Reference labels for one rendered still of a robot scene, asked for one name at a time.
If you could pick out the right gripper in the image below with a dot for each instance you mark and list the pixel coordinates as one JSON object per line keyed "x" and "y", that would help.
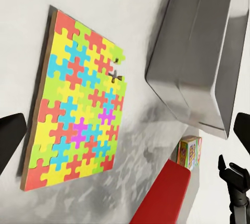
{"x": 237, "y": 186}

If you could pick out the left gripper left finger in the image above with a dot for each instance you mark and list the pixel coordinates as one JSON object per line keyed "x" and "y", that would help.
{"x": 12, "y": 130}

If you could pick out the swivel chair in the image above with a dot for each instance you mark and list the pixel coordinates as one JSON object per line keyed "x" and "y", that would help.
{"x": 163, "y": 202}

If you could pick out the desk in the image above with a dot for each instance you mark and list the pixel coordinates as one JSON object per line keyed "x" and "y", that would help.
{"x": 149, "y": 133}

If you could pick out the board game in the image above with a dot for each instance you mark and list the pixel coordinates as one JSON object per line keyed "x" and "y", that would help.
{"x": 189, "y": 152}

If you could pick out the jigsaw puzzle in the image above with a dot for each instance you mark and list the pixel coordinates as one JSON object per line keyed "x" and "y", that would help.
{"x": 78, "y": 109}

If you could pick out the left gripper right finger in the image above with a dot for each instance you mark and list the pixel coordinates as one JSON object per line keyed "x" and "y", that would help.
{"x": 242, "y": 129}

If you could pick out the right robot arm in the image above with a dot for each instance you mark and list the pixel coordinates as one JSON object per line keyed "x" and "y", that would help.
{"x": 238, "y": 182}

